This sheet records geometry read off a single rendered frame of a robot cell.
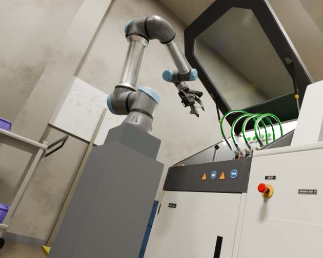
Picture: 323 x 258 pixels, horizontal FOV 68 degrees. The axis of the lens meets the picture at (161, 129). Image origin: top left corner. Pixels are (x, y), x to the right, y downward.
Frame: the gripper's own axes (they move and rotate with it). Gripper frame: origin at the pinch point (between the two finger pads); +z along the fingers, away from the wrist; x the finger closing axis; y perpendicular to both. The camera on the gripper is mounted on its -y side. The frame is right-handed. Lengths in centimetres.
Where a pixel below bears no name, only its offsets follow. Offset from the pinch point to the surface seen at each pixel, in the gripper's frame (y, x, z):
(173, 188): 36, -19, 34
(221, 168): 29, 21, 38
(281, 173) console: 32, 51, 51
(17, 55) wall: 68, -144, -198
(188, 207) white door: 43, -2, 47
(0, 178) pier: 124, -162, -61
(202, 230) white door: 49, 9, 58
